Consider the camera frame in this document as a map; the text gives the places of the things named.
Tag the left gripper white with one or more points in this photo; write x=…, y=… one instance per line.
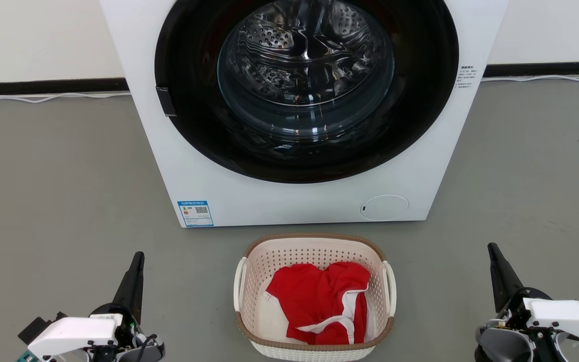
x=76, y=333

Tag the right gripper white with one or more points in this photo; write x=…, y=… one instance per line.
x=556, y=317

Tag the white plastic laundry basket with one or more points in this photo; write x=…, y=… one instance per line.
x=314, y=249

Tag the blue energy label sticker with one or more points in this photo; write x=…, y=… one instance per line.
x=195, y=213

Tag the round white filter cover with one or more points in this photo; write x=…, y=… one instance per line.
x=384, y=207

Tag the white front-load washing machine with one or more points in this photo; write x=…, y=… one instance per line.
x=289, y=201

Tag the red and white garment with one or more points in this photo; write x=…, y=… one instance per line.
x=314, y=301

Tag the round black washing machine door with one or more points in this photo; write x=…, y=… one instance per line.
x=420, y=100

